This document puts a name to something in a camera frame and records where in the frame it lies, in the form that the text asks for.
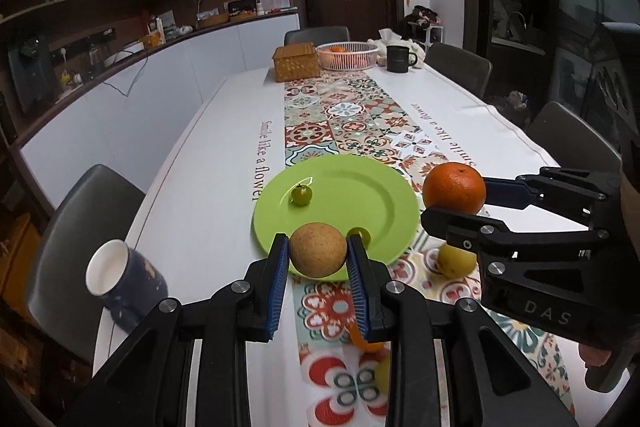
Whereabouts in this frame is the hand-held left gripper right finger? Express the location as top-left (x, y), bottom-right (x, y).
top-left (346, 234), bottom-right (581, 427)

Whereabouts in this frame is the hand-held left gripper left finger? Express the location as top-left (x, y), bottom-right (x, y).
top-left (62, 233), bottom-right (291, 427)

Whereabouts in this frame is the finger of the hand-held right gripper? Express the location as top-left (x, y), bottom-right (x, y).
top-left (420, 205), bottom-right (612, 281)
top-left (482, 166), bottom-right (624, 234)

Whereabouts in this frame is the orange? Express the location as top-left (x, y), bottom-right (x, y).
top-left (422, 162), bottom-right (487, 216)

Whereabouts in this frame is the round brown pear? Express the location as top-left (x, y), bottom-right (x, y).
top-left (290, 222), bottom-right (349, 278)

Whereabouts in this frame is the green plate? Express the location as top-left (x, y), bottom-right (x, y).
top-left (252, 154), bottom-right (420, 282)

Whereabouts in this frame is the person's right hand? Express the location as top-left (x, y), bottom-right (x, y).
top-left (579, 343), bottom-right (613, 368)

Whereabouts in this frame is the yellow pear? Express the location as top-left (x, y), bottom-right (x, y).
top-left (437, 242), bottom-right (478, 280)

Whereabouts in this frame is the small green tomato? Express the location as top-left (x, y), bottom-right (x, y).
top-left (291, 184), bottom-right (314, 208)
top-left (346, 227), bottom-right (372, 251)

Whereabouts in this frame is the small orange tangerine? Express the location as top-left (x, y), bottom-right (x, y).
top-left (350, 321), bottom-right (389, 354)

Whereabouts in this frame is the grey dining chair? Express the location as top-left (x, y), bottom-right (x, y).
top-left (424, 42), bottom-right (494, 100)
top-left (527, 101), bottom-right (624, 174)
top-left (283, 26), bottom-right (351, 47)
top-left (26, 164), bottom-right (147, 360)

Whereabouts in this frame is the yellow-green fruit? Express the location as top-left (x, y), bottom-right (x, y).
top-left (374, 352), bottom-right (392, 396)

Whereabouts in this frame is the dark blue mug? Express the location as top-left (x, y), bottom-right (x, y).
top-left (85, 239), bottom-right (170, 331)

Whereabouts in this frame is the patterned table runner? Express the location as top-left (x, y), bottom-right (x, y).
top-left (283, 68), bottom-right (577, 427)

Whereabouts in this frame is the black mug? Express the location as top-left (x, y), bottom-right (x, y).
top-left (385, 45), bottom-right (419, 74)

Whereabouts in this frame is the rack with dark bags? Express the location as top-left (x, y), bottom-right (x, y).
top-left (404, 4), bottom-right (445, 44)

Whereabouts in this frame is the white crumpled cloth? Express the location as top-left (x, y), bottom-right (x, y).
top-left (366, 29), bottom-right (427, 68)

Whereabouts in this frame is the white plastic basket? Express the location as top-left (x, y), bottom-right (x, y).
top-left (315, 41), bottom-right (381, 72)

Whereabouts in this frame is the wicker box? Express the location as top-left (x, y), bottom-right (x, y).
top-left (272, 42), bottom-right (321, 83)

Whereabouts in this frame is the wicker tray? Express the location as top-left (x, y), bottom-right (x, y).
top-left (195, 14), bottom-right (230, 30)

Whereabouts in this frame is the orange juice carton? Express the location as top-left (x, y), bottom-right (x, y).
top-left (148, 14), bottom-right (167, 46)

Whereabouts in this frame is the dark countertop appliance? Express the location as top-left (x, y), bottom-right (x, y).
top-left (7, 34), bottom-right (57, 114)

